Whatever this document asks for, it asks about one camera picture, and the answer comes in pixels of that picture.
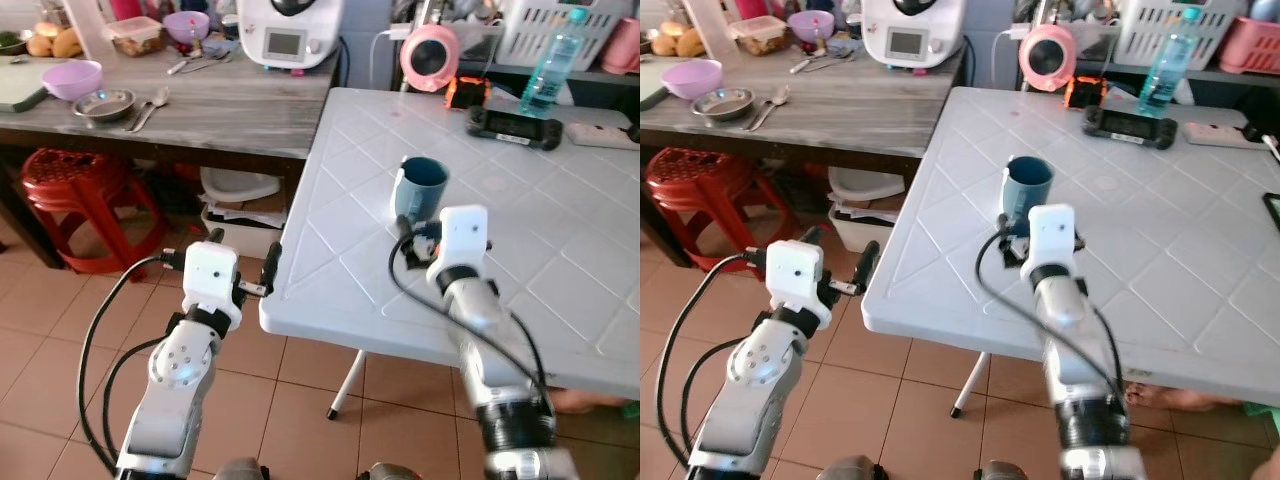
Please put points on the grey wooden counter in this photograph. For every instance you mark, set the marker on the grey wooden counter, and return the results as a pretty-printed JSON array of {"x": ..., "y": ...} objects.
[
  {"x": 850, "y": 105},
  {"x": 220, "y": 105}
]

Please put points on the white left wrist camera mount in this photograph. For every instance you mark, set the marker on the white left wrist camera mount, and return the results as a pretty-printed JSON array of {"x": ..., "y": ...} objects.
[
  {"x": 210, "y": 280},
  {"x": 795, "y": 280}
]

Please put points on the white metal table leg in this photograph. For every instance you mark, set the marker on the white metal table leg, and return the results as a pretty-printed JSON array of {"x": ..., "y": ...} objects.
[
  {"x": 347, "y": 385},
  {"x": 970, "y": 385}
]

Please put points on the pink plastic bowl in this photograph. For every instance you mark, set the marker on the pink plastic bowl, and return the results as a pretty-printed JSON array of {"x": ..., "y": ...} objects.
[
  {"x": 72, "y": 78},
  {"x": 692, "y": 78}
]

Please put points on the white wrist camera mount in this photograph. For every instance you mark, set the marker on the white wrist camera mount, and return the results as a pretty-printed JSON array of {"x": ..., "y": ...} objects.
[
  {"x": 795, "y": 280},
  {"x": 1050, "y": 240},
  {"x": 460, "y": 240},
  {"x": 210, "y": 280}
]

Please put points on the person's bare foot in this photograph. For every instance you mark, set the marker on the person's bare foot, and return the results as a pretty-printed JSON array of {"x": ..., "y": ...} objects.
[
  {"x": 1180, "y": 396},
  {"x": 585, "y": 402}
]

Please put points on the clear blue water bottle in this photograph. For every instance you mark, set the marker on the clear blue water bottle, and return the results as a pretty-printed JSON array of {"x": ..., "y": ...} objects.
[
  {"x": 550, "y": 70},
  {"x": 1170, "y": 70}
]

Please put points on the white plastic basket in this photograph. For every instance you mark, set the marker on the white plastic basket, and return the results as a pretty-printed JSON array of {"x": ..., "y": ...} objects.
[
  {"x": 1150, "y": 30},
  {"x": 535, "y": 35}
]

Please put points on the brown bread rolls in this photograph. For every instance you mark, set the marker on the brown bread rolls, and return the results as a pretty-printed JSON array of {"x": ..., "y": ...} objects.
[
  {"x": 678, "y": 42},
  {"x": 55, "y": 42}
]

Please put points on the white storage box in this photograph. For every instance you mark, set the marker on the white storage box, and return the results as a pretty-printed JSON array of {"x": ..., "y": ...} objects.
[
  {"x": 860, "y": 228},
  {"x": 245, "y": 230}
]

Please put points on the green cutting board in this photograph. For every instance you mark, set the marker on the green cutting board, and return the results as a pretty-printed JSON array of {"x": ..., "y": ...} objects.
[
  {"x": 20, "y": 88},
  {"x": 650, "y": 98}
]

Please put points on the teal blue cup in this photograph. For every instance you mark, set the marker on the teal blue cup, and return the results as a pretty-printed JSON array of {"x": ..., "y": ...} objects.
[
  {"x": 1027, "y": 185},
  {"x": 420, "y": 185}
]

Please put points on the small metal bowl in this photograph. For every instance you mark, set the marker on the small metal bowl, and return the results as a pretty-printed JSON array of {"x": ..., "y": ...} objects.
[
  {"x": 104, "y": 105},
  {"x": 724, "y": 105}
]

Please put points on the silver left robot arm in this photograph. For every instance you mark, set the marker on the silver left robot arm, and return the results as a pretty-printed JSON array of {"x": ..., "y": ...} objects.
[
  {"x": 175, "y": 390},
  {"x": 755, "y": 390}
]

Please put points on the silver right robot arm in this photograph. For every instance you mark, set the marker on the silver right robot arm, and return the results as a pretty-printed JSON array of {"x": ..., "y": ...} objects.
[
  {"x": 495, "y": 360},
  {"x": 1085, "y": 360}
]

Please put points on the white plastic folding table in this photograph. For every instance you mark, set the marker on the white plastic folding table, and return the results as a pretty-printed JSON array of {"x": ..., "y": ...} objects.
[
  {"x": 1150, "y": 240},
  {"x": 480, "y": 220}
]

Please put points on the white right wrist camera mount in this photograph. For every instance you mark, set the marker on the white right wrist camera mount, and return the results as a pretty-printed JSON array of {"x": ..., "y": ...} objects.
[
  {"x": 1050, "y": 240},
  {"x": 460, "y": 240}
]

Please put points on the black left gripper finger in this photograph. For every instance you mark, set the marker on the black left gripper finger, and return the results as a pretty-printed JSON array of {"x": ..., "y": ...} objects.
[
  {"x": 867, "y": 265},
  {"x": 215, "y": 237},
  {"x": 271, "y": 265},
  {"x": 812, "y": 236}
]

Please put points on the pink round gadget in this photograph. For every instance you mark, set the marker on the pink round gadget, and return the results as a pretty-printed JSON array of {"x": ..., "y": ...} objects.
[
  {"x": 1047, "y": 58},
  {"x": 430, "y": 58}
]

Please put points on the white plastic basin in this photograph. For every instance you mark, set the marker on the white plastic basin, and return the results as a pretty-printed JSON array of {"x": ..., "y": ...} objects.
[
  {"x": 865, "y": 185},
  {"x": 240, "y": 185}
]

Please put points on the metal cutlery piece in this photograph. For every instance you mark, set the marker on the metal cutlery piece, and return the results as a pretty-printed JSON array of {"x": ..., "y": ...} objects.
[
  {"x": 818, "y": 63},
  {"x": 195, "y": 65}
]

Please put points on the purple plastic bowl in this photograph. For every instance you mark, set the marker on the purple plastic bowl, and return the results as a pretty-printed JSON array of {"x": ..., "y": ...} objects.
[
  {"x": 186, "y": 25},
  {"x": 811, "y": 24}
]

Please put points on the metal spoon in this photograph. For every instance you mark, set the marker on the metal spoon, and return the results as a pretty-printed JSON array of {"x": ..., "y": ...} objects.
[
  {"x": 157, "y": 100},
  {"x": 140, "y": 112},
  {"x": 760, "y": 112},
  {"x": 778, "y": 98}
]

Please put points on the white power strip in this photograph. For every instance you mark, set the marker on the white power strip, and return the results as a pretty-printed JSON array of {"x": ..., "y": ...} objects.
[
  {"x": 600, "y": 135},
  {"x": 1225, "y": 135}
]

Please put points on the black handheld controller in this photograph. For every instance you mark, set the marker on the black handheld controller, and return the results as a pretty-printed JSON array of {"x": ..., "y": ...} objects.
[
  {"x": 515, "y": 128},
  {"x": 1130, "y": 128}
]

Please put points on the orange and black device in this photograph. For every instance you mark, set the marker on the orange and black device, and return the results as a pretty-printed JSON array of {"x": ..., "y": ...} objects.
[
  {"x": 466, "y": 93},
  {"x": 1086, "y": 93}
]

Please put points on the clear plastic food container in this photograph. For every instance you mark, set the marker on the clear plastic food container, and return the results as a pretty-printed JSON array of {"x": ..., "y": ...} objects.
[
  {"x": 760, "y": 35},
  {"x": 135, "y": 35}
]

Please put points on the white kitchen appliance with screen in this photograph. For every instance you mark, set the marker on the white kitchen appliance with screen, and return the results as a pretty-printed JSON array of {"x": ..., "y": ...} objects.
[
  {"x": 290, "y": 35},
  {"x": 912, "y": 35}
]

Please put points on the pink plastic basket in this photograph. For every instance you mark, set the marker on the pink plastic basket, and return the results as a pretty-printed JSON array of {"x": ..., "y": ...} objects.
[
  {"x": 1252, "y": 45},
  {"x": 622, "y": 48}
]

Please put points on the red plastic stool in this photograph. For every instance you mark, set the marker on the red plastic stool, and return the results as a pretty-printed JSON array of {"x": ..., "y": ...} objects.
[
  {"x": 710, "y": 190},
  {"x": 85, "y": 190}
]

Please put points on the robot right leg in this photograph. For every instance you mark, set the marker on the robot right leg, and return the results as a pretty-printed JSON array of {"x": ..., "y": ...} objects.
[
  {"x": 1003, "y": 471},
  {"x": 390, "y": 472}
]

